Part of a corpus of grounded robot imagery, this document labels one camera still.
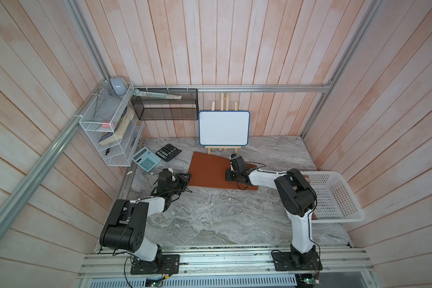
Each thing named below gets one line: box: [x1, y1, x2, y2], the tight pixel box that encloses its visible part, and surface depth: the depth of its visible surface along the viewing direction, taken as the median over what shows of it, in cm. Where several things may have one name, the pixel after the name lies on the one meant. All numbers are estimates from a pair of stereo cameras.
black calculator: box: [155, 143, 182, 162], surface depth 113 cm
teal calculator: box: [132, 147, 162, 172], surface depth 109 cm
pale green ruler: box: [133, 88, 183, 99], surface depth 92 cm
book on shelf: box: [99, 106, 135, 146], surface depth 83 cm
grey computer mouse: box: [109, 76, 128, 96], surface depth 85 cm
